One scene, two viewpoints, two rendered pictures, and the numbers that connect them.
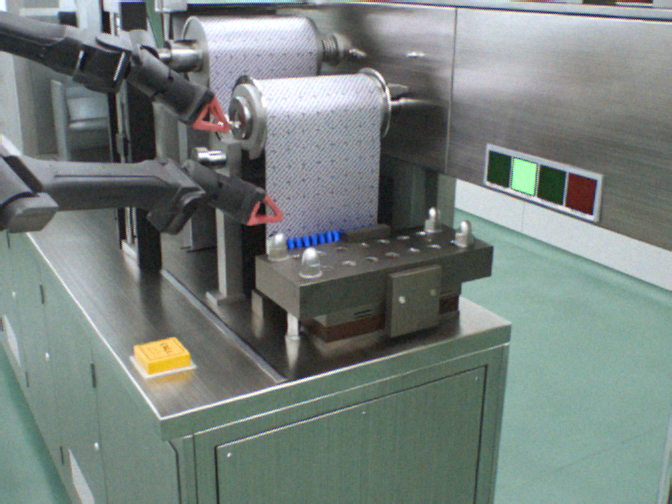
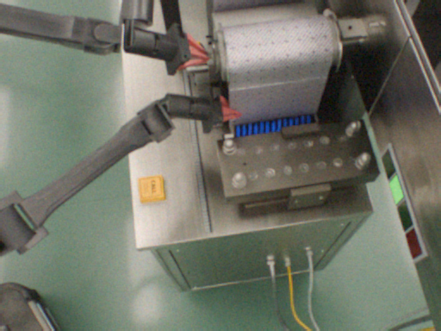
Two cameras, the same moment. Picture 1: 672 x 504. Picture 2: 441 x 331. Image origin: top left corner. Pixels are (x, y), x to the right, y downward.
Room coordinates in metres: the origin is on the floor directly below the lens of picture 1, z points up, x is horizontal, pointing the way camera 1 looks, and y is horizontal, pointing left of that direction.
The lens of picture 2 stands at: (0.78, -0.12, 2.11)
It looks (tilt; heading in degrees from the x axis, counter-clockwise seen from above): 66 degrees down; 26
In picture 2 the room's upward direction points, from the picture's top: 4 degrees counter-clockwise
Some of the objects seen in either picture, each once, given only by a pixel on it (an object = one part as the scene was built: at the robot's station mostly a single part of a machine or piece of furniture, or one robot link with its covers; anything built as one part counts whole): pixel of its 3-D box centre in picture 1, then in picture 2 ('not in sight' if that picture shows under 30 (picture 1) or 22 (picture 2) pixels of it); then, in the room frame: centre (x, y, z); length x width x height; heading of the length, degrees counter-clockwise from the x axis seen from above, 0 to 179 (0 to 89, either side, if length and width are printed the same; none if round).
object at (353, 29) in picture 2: (388, 87); (351, 29); (1.54, -0.10, 1.28); 0.06 x 0.05 x 0.02; 121
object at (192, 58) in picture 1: (182, 56); not in sight; (1.59, 0.30, 1.33); 0.06 x 0.06 x 0.06; 31
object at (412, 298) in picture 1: (413, 300); (307, 197); (1.24, -0.14, 0.96); 0.10 x 0.03 x 0.11; 121
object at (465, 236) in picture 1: (465, 231); (364, 159); (1.36, -0.24, 1.05); 0.04 x 0.04 x 0.04
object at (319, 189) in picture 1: (324, 195); (275, 103); (1.39, 0.02, 1.11); 0.23 x 0.01 x 0.18; 121
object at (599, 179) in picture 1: (538, 180); (401, 202); (1.22, -0.33, 1.18); 0.25 x 0.01 x 0.07; 31
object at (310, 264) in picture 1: (310, 261); (239, 177); (1.19, 0.04, 1.05); 0.04 x 0.04 x 0.04
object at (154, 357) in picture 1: (162, 356); (151, 188); (1.13, 0.27, 0.91); 0.07 x 0.07 x 0.02; 31
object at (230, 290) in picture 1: (222, 223); (208, 92); (1.39, 0.21, 1.05); 0.06 x 0.05 x 0.31; 121
